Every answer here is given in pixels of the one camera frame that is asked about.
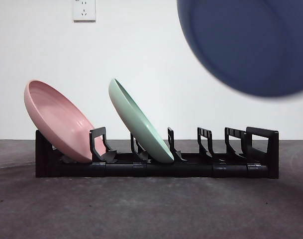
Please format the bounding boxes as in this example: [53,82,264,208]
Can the black plastic dish rack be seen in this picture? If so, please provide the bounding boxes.
[35,126,281,180]

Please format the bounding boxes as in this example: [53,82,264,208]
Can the green plate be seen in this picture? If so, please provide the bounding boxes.
[108,78,175,164]

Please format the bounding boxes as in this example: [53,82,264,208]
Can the pink plate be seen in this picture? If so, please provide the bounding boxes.
[23,79,109,164]

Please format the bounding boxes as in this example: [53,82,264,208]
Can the white wall socket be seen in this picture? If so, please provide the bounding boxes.
[73,0,97,22]

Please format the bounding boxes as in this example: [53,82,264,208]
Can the blue plate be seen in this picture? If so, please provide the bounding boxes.
[176,0,303,98]

